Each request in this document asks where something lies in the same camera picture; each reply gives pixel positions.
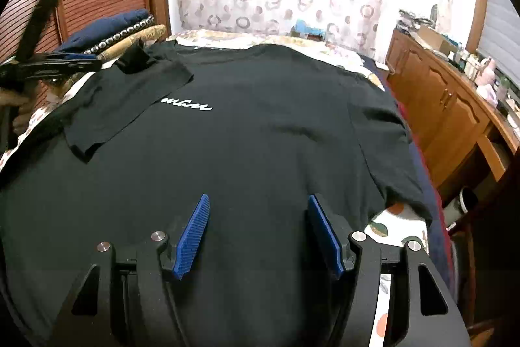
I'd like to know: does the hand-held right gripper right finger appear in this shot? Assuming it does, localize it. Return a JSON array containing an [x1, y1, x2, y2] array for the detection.
[[307, 194, 472, 347]]

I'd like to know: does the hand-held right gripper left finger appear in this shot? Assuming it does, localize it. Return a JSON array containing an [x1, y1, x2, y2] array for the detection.
[[53, 193, 212, 347]]

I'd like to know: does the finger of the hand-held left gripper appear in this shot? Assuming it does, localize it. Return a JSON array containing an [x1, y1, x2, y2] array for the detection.
[[0, 0, 103, 70], [0, 66, 102, 92]]

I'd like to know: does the black t-shirt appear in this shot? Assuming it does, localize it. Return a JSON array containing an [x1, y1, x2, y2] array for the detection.
[[0, 40, 433, 347]]

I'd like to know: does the person's left hand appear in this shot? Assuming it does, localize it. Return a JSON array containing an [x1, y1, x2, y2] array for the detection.
[[10, 85, 39, 136]]

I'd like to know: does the navy blue pillow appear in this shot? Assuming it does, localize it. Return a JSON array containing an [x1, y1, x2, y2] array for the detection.
[[57, 9, 151, 53]]

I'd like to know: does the orange print bedsheet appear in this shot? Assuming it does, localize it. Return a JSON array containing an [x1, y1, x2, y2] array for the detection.
[[0, 36, 433, 347]]

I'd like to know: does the beaded seat mat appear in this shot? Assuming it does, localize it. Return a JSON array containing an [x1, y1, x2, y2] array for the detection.
[[83, 16, 157, 55]]

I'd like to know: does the woven roll pillow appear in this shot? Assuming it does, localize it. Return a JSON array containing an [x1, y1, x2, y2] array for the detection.
[[99, 24, 167, 61]]

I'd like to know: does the navy blue blanket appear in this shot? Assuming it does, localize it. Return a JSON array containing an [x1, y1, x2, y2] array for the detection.
[[361, 54, 451, 291]]

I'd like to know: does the white bin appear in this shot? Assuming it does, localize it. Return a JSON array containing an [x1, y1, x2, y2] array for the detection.
[[443, 186, 480, 230]]

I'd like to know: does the wooden cabinet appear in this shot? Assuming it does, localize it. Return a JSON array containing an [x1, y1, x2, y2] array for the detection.
[[384, 28, 520, 205]]

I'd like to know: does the pink plush toy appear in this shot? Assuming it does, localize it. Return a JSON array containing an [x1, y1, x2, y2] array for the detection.
[[475, 58, 500, 108]]

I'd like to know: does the cardboard box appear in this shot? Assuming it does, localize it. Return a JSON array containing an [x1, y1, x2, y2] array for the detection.
[[414, 24, 458, 53]]

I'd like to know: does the pile of patterned cloth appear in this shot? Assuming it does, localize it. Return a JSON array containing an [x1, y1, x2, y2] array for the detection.
[[398, 7, 435, 31]]

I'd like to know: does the window blind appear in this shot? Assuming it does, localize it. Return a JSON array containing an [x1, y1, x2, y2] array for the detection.
[[479, 0, 520, 79]]

